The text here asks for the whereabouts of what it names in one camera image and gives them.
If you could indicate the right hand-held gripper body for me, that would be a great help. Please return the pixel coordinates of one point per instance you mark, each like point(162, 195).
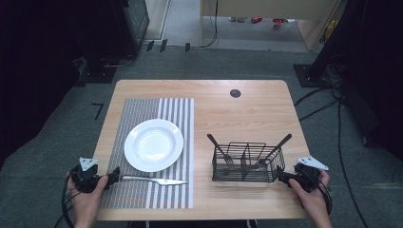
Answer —
point(308, 177)

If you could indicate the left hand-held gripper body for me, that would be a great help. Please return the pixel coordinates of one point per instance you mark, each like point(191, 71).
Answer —
point(85, 179)

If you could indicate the person's right hand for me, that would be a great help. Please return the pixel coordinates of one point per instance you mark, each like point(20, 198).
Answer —
point(312, 201)

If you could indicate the person's left hand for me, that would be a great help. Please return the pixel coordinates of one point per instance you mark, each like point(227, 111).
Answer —
point(85, 204)

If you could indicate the silver table knife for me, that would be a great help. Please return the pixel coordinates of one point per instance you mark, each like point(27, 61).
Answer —
point(158, 181)

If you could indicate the white round plate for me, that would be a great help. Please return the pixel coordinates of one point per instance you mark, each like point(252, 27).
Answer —
point(153, 145)

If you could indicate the striped woven placemat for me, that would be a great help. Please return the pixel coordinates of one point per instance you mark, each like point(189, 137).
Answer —
point(142, 109)

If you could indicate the dark round table grommet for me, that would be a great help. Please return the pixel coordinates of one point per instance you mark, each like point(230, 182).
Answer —
point(235, 93)

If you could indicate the dark curtain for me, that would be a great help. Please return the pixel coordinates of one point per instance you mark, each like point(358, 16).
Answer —
point(374, 63)
point(38, 63)

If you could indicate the black floor tape strip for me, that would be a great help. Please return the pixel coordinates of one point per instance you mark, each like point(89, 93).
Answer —
point(187, 47)
point(150, 46)
point(163, 45)

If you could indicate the red tool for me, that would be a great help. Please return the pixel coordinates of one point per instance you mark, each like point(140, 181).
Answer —
point(278, 22)
point(256, 20)

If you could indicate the black cabinet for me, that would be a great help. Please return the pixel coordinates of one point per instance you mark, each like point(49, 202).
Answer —
point(133, 22)

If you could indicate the black stand base plate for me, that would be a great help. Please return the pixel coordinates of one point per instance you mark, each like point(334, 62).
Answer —
point(305, 76)
point(98, 75)

